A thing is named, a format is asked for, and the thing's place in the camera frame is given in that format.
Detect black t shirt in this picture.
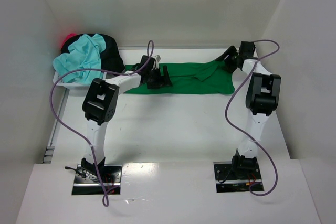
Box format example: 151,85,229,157
60,34,125,72

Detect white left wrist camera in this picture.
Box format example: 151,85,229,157
152,55,161,69

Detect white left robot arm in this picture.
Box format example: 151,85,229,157
81,55,172,178

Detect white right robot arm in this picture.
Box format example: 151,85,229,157
216,41,281,179

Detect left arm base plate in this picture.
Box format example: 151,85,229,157
71,165,122,196

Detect pink red t shirt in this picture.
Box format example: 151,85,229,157
60,33,77,48

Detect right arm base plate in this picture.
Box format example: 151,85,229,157
213,162,264,193

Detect light blue t shirt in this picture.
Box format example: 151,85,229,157
52,34,106,85

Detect green t shirt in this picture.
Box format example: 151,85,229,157
127,61,235,95

